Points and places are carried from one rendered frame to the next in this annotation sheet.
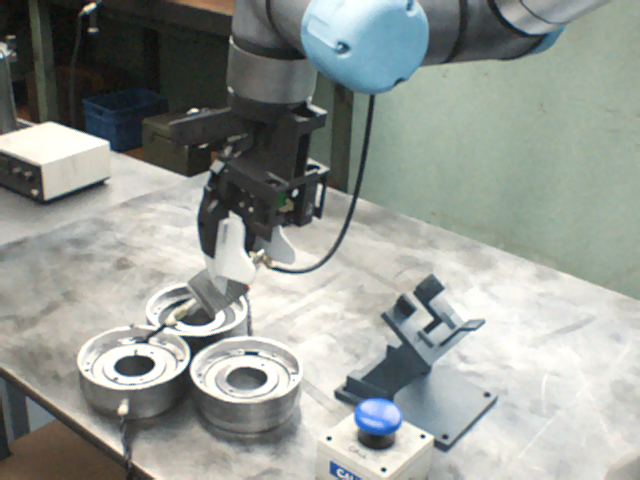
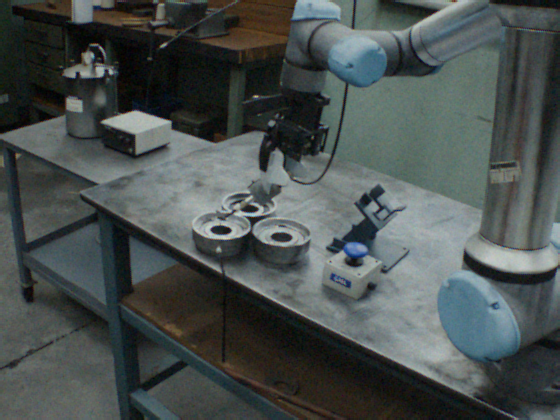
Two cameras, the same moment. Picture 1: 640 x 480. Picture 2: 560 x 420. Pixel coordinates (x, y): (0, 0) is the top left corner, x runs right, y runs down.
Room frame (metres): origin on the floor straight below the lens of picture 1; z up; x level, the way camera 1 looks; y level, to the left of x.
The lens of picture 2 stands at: (-0.28, 0.11, 1.35)
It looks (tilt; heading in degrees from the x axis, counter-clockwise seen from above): 26 degrees down; 357
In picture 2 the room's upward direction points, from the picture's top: 5 degrees clockwise
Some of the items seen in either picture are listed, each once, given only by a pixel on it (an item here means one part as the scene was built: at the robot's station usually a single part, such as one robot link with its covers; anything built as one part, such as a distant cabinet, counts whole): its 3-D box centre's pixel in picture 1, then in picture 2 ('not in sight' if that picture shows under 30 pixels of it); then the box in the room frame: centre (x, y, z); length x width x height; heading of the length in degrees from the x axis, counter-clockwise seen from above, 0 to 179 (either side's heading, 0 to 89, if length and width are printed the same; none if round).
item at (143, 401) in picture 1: (135, 372); (220, 234); (0.67, 0.17, 0.82); 0.10 x 0.10 x 0.04
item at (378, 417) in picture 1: (376, 433); (354, 259); (0.56, -0.06, 0.85); 0.04 x 0.04 x 0.05
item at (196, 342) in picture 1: (197, 324); (248, 212); (0.76, 0.12, 0.82); 0.10 x 0.10 x 0.04
